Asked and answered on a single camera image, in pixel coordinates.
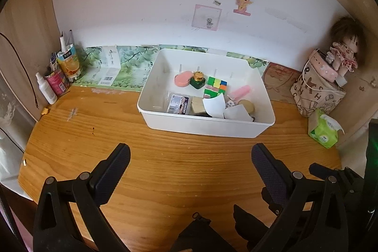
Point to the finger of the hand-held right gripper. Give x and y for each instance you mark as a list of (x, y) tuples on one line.
[(351, 181), (271, 201)]

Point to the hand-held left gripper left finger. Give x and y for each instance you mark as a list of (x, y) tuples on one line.
[(113, 169)]

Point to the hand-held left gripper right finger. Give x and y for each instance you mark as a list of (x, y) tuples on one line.
[(267, 169)]

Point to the round gold compact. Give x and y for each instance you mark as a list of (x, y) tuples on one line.
[(247, 106)]

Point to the pink hair roller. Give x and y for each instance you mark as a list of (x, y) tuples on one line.
[(240, 91)]

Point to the white handheld game console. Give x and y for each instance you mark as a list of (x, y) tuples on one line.
[(214, 106)]

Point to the clear box with blue label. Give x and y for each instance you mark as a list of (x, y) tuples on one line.
[(178, 104)]

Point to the beige slotted box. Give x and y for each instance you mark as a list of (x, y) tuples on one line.
[(197, 106)]

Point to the multicolour puzzle cube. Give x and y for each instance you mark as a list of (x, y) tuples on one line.
[(216, 86)]

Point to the white plastic storage bin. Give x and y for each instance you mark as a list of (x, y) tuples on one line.
[(165, 72)]

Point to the pink oval case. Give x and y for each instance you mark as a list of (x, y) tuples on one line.
[(183, 79)]

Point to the green tissue pack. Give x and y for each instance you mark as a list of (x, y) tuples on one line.
[(323, 132)]

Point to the dark cloth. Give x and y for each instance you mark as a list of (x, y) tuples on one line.
[(192, 234)]

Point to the brown cardboard with drawing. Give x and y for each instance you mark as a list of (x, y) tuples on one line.
[(279, 82)]

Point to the printed fabric bag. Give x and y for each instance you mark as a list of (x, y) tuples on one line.
[(317, 95)]

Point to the small yellow scrap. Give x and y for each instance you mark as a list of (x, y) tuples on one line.
[(45, 111)]

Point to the white power adapter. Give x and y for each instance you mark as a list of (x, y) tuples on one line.
[(341, 80)]

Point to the white carton box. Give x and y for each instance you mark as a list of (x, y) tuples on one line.
[(107, 66)]

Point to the white spray bottle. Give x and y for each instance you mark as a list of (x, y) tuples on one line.
[(47, 89)]

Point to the pink can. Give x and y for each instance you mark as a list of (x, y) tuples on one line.
[(56, 82)]

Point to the green grape patterned paper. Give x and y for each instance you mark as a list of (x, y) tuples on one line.
[(130, 63)]

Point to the pink round box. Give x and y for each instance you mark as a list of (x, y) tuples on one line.
[(322, 64)]

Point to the small white bear toy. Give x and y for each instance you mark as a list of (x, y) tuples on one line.
[(329, 56)]

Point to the white lace curtain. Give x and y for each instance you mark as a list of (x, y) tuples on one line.
[(9, 110)]

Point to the blue tube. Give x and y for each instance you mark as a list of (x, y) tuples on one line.
[(53, 61)]

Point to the brown haired rag doll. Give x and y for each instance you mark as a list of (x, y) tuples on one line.
[(344, 45)]

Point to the white marker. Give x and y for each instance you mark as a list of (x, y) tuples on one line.
[(63, 44)]

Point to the black pen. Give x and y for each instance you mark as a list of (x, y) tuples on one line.
[(71, 36)]

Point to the pink note paper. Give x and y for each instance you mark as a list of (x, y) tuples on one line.
[(206, 17)]

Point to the wooden desk hutch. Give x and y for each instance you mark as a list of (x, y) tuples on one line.
[(26, 18)]

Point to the small white label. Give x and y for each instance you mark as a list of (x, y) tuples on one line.
[(217, 2)]

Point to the yellow pony wall sticker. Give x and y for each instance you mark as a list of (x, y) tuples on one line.
[(243, 2)]

